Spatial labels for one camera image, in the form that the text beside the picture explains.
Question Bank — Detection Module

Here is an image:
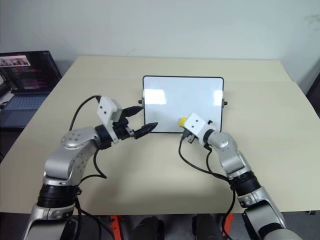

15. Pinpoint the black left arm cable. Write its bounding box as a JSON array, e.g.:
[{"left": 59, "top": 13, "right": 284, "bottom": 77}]
[{"left": 68, "top": 94, "right": 112, "bottom": 240}]

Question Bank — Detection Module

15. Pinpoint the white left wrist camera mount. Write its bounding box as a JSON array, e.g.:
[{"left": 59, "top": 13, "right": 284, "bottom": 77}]
[{"left": 96, "top": 96, "right": 123, "bottom": 145}]

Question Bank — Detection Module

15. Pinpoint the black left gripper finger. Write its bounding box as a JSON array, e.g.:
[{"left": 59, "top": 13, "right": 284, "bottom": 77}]
[
  {"left": 121, "top": 106, "right": 143, "bottom": 118},
  {"left": 134, "top": 121, "right": 159, "bottom": 140}
]

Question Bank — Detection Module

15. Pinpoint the open dark laptop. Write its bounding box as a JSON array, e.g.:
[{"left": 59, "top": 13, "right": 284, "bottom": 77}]
[{"left": 0, "top": 50, "right": 63, "bottom": 128}]

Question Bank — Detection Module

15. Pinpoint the dark grey furniture panel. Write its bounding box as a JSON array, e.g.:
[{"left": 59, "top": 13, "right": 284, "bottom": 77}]
[{"left": 304, "top": 58, "right": 320, "bottom": 117}]

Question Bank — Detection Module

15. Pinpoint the black-framed tabletop whiteboard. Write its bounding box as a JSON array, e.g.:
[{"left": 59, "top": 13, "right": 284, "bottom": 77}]
[{"left": 138, "top": 75, "right": 229, "bottom": 134}]

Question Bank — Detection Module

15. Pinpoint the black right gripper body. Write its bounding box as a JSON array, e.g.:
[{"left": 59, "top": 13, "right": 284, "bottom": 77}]
[{"left": 180, "top": 128, "right": 195, "bottom": 145}]

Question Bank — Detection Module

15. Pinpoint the orange frame piece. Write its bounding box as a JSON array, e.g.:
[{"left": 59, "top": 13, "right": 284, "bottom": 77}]
[
  {"left": 109, "top": 214, "right": 121, "bottom": 235},
  {"left": 223, "top": 213, "right": 235, "bottom": 236}
]

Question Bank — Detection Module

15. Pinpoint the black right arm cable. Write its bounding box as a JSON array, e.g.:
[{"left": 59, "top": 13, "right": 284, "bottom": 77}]
[{"left": 177, "top": 136, "right": 237, "bottom": 237}]

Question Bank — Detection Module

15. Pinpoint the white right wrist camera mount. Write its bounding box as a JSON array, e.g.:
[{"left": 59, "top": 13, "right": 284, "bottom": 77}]
[{"left": 183, "top": 112, "right": 217, "bottom": 146}]

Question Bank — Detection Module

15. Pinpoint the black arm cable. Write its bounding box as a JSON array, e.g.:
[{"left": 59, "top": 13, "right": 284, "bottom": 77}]
[
  {"left": 177, "top": 136, "right": 237, "bottom": 237},
  {"left": 68, "top": 94, "right": 112, "bottom": 240}
]

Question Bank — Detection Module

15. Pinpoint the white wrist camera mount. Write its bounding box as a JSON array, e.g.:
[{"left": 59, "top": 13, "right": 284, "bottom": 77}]
[
  {"left": 183, "top": 112, "right": 217, "bottom": 146},
  {"left": 96, "top": 96, "right": 123, "bottom": 145}
]

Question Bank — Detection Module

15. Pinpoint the dark rounded shape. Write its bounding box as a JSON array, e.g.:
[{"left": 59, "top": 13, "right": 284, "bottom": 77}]
[
  {"left": 133, "top": 216, "right": 166, "bottom": 240},
  {"left": 192, "top": 213, "right": 225, "bottom": 240}
]

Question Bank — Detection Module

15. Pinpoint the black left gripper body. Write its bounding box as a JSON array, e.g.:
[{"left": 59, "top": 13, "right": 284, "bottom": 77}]
[{"left": 112, "top": 113, "right": 137, "bottom": 142}]

